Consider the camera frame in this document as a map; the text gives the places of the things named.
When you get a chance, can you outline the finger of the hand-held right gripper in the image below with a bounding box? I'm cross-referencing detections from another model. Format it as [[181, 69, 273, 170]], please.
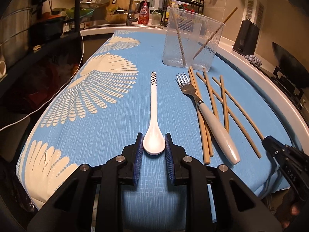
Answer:
[[262, 136, 290, 167]]

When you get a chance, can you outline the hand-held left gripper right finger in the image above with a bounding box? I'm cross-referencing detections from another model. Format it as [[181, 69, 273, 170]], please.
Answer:
[[164, 133, 283, 232]]

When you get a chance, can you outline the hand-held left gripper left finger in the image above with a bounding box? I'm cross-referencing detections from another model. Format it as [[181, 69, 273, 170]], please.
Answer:
[[28, 132, 145, 232]]

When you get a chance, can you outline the white ceramic spoon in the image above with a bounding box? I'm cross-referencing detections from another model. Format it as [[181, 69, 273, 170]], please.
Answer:
[[142, 72, 166, 155]]

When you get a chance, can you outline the white handled metal fork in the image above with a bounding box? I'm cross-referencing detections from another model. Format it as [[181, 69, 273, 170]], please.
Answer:
[[176, 73, 241, 166]]

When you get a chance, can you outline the clear plastic utensil container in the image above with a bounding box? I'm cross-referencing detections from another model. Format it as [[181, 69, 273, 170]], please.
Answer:
[[162, 7, 226, 72]]

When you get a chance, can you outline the person's right hand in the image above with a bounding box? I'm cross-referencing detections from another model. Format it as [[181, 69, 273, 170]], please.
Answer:
[[275, 188, 309, 232]]

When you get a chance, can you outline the blue patterned tablecloth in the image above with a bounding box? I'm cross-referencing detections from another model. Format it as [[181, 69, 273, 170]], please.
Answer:
[[16, 30, 300, 211]]

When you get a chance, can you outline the black gas stove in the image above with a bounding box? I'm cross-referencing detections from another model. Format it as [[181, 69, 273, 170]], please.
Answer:
[[251, 63, 309, 116]]

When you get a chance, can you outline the black wok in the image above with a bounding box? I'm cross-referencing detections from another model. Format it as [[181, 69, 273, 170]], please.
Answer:
[[272, 42, 309, 89]]

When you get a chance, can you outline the blue checked rag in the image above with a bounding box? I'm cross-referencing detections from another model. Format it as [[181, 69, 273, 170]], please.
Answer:
[[245, 54, 262, 66]]

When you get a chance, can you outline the black electric kettle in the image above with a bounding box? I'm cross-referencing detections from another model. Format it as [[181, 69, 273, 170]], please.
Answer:
[[233, 19, 261, 55]]

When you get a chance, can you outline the steel kitchen sink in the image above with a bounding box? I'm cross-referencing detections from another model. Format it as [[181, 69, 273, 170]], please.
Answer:
[[82, 22, 165, 29]]

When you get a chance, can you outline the glass jar with green lid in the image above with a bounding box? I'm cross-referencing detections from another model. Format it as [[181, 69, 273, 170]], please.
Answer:
[[152, 10, 162, 26]]

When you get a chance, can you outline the red dish soap bottle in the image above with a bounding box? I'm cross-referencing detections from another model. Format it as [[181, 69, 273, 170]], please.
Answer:
[[139, 1, 150, 25]]

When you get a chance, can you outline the chrome kitchen faucet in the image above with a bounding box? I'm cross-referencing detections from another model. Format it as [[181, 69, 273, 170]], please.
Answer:
[[112, 0, 139, 26]]

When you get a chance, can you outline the green plastic bowl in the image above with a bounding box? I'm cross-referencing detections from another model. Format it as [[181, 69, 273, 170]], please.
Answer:
[[65, 8, 94, 20]]

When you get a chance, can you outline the black pot with orange lid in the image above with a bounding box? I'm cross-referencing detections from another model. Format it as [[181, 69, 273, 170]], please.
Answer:
[[31, 14, 65, 39]]

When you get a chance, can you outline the wooden cutting board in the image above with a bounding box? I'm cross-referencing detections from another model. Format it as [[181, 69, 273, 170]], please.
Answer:
[[106, 0, 132, 23]]

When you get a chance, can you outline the black storage shelf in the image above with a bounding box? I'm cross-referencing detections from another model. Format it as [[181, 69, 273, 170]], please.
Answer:
[[0, 0, 84, 107]]

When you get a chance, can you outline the metal strainer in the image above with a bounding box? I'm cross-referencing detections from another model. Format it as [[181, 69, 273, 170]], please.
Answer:
[[81, 0, 109, 8]]

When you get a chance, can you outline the large metal pot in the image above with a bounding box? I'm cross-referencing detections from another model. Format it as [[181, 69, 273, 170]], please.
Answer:
[[0, 0, 33, 51]]

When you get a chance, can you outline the white power cable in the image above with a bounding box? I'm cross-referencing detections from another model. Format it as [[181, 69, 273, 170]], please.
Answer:
[[0, 26, 84, 131]]

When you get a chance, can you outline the grey wall vent panel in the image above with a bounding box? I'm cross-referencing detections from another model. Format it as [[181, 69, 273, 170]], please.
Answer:
[[257, 2, 265, 28], [246, 0, 255, 21]]

